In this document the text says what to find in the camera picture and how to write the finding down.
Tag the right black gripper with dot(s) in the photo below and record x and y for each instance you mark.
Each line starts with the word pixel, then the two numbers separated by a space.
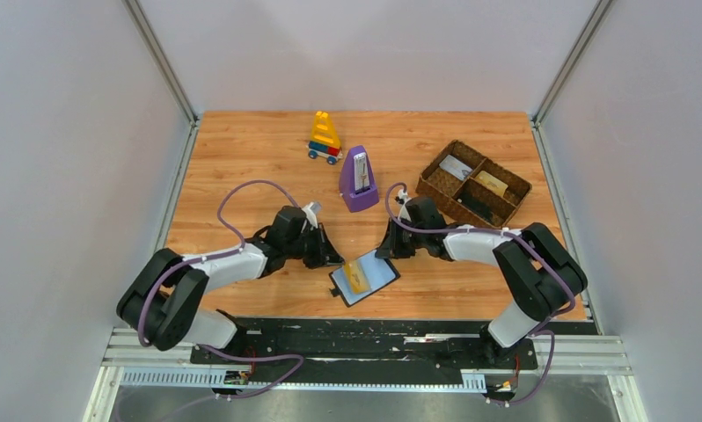
pixel 399 237

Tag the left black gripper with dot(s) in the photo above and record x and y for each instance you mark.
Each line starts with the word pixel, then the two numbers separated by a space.
pixel 318 244

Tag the black card holder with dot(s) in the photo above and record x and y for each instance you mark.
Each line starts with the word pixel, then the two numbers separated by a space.
pixel 379 272

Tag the yellow credit card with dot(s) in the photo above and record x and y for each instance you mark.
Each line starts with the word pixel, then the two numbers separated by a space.
pixel 491 183

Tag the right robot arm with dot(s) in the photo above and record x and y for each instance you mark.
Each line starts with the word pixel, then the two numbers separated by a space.
pixel 541 275

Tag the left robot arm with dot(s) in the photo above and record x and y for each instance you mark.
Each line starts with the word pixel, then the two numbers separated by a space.
pixel 163 303

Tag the white card in basket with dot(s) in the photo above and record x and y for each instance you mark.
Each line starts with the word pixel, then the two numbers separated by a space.
pixel 456 167

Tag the purple metronome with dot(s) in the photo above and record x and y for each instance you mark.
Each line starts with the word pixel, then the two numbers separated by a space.
pixel 357 184

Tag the brown woven basket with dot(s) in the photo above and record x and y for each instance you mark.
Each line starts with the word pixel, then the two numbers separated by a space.
pixel 444 189

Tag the colourful toy block car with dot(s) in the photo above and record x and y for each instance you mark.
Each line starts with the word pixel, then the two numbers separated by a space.
pixel 324 141

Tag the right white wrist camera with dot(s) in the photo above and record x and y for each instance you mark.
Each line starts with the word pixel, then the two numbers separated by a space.
pixel 403 214

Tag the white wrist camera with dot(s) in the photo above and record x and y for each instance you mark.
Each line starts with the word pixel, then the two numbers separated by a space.
pixel 311 211
pixel 403 214

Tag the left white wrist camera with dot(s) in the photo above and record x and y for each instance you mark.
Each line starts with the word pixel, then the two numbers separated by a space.
pixel 311 211

